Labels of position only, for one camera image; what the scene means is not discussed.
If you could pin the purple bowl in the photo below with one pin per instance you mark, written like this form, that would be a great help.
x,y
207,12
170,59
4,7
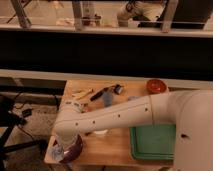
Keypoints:
x,y
73,151

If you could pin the light blue towel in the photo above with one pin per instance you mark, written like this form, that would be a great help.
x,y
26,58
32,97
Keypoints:
x,y
56,152

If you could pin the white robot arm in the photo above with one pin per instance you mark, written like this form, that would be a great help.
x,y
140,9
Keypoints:
x,y
190,111

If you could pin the red bowl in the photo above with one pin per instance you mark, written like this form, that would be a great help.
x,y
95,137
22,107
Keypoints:
x,y
156,86

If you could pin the small black box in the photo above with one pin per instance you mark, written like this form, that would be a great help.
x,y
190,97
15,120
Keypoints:
x,y
118,89

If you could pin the wooden utensil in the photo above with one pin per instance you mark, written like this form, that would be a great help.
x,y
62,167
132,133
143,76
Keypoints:
x,y
81,94

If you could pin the white cup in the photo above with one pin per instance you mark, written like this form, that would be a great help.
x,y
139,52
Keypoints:
x,y
102,132

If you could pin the green tray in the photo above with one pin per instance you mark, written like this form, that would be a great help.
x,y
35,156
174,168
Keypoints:
x,y
153,142

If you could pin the black tripod stand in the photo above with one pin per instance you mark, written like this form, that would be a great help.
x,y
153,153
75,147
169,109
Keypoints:
x,y
9,120

